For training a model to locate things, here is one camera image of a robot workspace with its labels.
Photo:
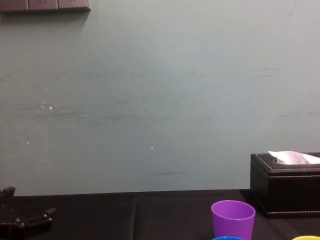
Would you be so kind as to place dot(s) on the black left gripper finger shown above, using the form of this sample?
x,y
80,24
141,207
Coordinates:
x,y
7,200
37,220

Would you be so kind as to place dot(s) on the black table cloth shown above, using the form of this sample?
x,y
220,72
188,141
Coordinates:
x,y
130,217

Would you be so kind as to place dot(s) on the blue plastic cup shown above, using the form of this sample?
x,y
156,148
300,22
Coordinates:
x,y
228,238

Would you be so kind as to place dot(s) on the purple plastic cup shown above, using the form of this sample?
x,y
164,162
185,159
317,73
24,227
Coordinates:
x,y
233,220

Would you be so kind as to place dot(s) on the black leather tissue box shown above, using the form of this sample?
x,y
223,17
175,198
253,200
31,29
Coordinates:
x,y
287,192

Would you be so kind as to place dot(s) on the white paper tissue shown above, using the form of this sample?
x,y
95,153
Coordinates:
x,y
292,157

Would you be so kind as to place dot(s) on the yellow plastic cup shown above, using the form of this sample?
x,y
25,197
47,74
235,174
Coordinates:
x,y
307,237

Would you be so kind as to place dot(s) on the white wall socket plate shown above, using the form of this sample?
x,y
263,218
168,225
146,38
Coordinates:
x,y
43,4
73,3
12,4

